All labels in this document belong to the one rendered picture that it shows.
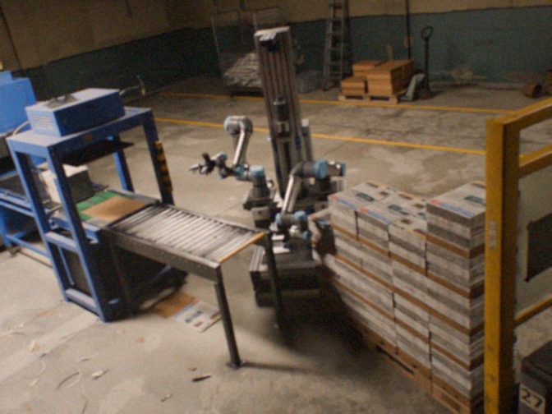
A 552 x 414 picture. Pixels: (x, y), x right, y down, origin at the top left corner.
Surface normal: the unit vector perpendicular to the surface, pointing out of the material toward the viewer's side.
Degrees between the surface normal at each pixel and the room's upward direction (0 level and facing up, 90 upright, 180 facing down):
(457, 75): 90
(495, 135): 90
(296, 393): 0
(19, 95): 90
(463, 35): 90
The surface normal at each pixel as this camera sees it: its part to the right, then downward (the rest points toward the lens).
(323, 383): -0.14, -0.90
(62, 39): 0.75, 0.16
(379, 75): -0.66, 0.40
